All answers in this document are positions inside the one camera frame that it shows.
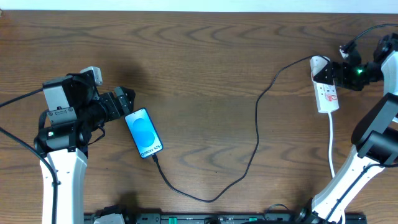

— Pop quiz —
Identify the blue Galaxy smartphone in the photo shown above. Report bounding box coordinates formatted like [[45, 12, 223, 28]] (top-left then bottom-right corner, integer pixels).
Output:
[[124, 108, 164, 159]]

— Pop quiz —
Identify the black USB charging cable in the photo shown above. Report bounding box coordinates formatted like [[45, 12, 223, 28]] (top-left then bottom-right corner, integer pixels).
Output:
[[150, 54, 332, 203]]

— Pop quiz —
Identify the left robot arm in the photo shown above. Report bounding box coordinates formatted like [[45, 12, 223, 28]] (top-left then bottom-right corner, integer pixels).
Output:
[[34, 70, 136, 223]]

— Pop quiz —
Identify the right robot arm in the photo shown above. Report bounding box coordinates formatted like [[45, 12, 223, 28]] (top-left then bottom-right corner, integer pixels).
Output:
[[295, 33, 397, 223]]

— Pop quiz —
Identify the white power strip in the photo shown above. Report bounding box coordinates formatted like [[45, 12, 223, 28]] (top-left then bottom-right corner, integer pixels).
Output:
[[310, 56, 339, 114]]

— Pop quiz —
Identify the black left camera cable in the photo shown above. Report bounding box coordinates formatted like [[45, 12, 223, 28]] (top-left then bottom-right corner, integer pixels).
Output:
[[0, 88, 60, 224]]

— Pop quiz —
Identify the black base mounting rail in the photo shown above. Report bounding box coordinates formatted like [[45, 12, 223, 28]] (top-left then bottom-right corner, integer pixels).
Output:
[[83, 212, 368, 224]]

